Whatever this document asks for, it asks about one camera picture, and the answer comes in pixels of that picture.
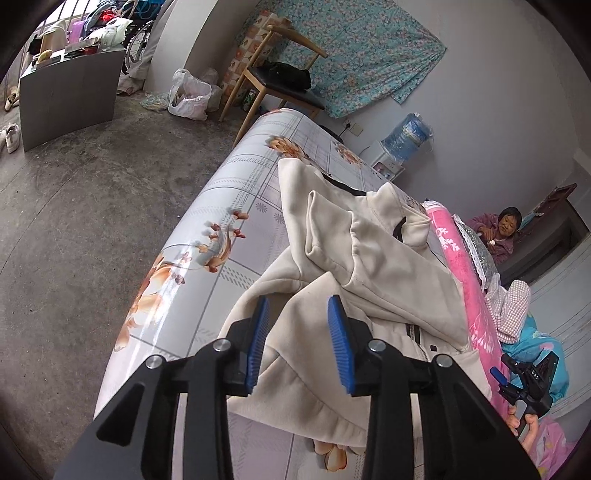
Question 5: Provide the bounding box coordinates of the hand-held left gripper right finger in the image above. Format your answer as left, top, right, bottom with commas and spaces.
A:
327, 295, 541, 480

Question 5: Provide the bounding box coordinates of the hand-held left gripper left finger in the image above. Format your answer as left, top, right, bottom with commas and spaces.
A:
53, 295, 271, 480

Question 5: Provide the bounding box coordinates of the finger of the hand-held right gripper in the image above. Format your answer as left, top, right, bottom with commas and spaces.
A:
489, 367, 527, 403

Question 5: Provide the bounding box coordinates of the beige zip jacket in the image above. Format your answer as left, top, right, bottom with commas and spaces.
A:
217, 157, 481, 455

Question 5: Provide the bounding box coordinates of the person's right hand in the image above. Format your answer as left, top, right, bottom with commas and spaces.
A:
505, 405, 542, 452

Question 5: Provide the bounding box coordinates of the blue quilt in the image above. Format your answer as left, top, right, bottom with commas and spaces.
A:
502, 314, 570, 403

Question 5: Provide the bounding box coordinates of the pink floral blanket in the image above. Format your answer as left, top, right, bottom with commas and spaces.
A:
424, 205, 514, 417

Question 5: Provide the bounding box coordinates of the pink checked cloth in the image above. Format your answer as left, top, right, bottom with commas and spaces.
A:
484, 274, 533, 343

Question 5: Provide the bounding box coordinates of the lace-trimmed pillow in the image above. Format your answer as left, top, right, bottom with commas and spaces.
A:
454, 220, 502, 292

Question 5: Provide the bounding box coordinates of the floral bed sheet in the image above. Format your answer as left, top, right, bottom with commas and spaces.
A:
95, 108, 439, 480

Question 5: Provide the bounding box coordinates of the white water dispenser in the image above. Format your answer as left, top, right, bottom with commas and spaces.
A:
359, 140, 408, 184

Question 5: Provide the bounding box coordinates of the blue water bottle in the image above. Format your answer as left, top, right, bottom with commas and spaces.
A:
382, 112, 435, 165

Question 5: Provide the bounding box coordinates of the wooden chair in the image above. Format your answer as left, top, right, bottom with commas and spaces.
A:
218, 24, 331, 144

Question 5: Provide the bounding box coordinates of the white plastic bag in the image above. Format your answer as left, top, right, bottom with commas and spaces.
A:
166, 67, 214, 123

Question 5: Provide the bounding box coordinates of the black cloth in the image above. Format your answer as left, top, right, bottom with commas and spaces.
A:
262, 60, 313, 92

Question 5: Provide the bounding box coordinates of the floral patterned box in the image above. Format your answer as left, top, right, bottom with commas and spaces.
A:
221, 10, 279, 101

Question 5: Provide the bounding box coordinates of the grey cabinet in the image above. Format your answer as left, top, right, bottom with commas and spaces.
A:
18, 43, 127, 154

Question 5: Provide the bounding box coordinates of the wheelchair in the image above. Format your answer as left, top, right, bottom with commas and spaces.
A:
120, 17, 161, 75

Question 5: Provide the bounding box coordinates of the white kettle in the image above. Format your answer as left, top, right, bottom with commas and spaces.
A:
93, 17, 133, 52

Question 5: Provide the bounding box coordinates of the metal railing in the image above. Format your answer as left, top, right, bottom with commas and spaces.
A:
27, 0, 94, 43

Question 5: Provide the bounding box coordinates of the blue floral wall cloth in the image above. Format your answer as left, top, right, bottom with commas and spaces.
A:
238, 0, 448, 119

